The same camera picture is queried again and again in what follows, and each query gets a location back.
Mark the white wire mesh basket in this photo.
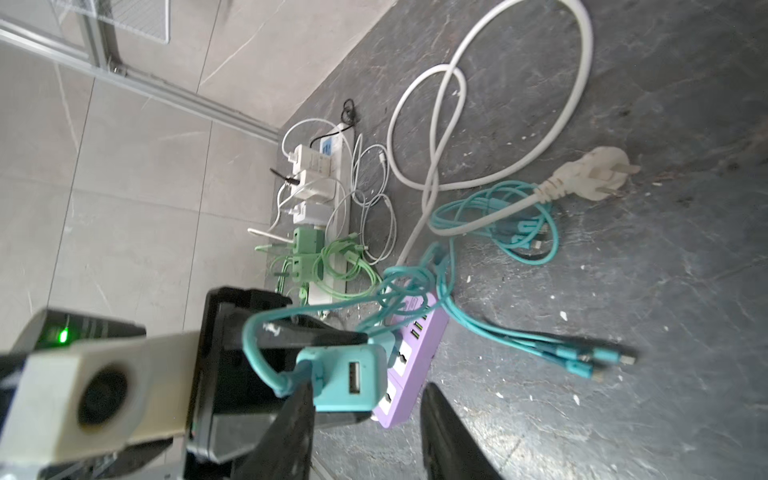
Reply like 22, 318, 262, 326
53, 0, 170, 44

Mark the white charger with cable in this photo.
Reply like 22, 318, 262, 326
280, 116, 398, 265

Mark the teal cable bundle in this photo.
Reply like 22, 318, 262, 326
241, 179, 637, 400

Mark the white pastel power strip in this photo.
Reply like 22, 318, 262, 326
308, 122, 354, 305

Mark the green charger cable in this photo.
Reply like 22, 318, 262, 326
254, 232, 382, 304

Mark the white coiled power cord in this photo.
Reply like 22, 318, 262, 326
386, 0, 642, 268

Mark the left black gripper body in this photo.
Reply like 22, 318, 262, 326
185, 286, 367, 465

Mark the green charger plug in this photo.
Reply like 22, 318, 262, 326
292, 226, 325, 255
289, 254, 324, 283

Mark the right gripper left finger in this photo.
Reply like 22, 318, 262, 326
232, 381, 315, 479

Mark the purple power strip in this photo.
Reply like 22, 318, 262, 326
373, 292, 450, 429

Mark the black cable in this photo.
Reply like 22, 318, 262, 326
268, 98, 361, 186

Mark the teal charger plug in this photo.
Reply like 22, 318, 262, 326
297, 344, 388, 413

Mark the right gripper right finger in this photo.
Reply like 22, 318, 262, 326
420, 382, 502, 479

